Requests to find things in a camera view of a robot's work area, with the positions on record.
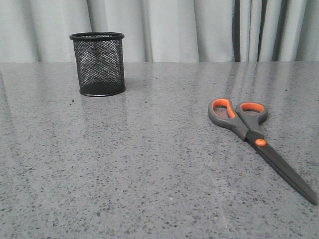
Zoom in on grey orange handled scissors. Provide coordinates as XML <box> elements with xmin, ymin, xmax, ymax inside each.
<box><xmin>208</xmin><ymin>98</ymin><xmax>318</xmax><ymax>205</ymax></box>

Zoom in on black mesh pen cup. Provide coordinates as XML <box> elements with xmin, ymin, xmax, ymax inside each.
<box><xmin>69</xmin><ymin>32</ymin><xmax>126</xmax><ymax>97</ymax></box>

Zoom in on grey pleated curtain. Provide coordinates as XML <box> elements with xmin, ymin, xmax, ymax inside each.
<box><xmin>0</xmin><ymin>0</ymin><xmax>319</xmax><ymax>62</ymax></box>

